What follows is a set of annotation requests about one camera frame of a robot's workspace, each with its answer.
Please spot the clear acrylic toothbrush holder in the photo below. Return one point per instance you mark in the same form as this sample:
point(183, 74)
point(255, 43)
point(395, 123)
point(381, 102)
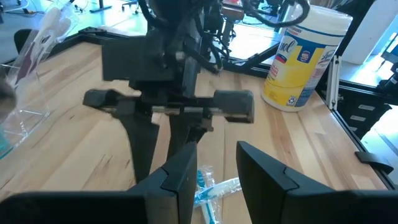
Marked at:
point(28, 102)

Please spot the silver aluminium extrusion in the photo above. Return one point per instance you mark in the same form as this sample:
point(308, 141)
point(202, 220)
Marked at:
point(334, 81)

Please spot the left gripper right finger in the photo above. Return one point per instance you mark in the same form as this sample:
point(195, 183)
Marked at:
point(295, 205)

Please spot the black table clamp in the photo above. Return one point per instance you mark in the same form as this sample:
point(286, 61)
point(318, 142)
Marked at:
point(373, 160)

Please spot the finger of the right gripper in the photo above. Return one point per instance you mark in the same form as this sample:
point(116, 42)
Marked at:
point(182, 133)
point(141, 146)

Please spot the purple toothbrush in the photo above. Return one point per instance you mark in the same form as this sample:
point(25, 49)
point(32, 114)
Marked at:
point(31, 59)

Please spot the black aluminium table frame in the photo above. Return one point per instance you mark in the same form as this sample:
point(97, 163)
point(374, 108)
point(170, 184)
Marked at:
point(93, 31)

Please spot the white board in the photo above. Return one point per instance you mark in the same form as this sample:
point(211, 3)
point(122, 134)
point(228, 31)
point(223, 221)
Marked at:
point(370, 31)

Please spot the yellow wipes canister white lid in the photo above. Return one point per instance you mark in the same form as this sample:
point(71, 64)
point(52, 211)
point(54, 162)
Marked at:
point(298, 68)

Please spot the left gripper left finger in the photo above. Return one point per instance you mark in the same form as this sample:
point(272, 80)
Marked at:
point(93, 208)

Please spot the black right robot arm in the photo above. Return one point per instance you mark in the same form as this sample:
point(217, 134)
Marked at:
point(192, 18)

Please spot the blue toothbrush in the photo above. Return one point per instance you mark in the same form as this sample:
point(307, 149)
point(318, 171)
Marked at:
point(224, 189)
point(205, 211)

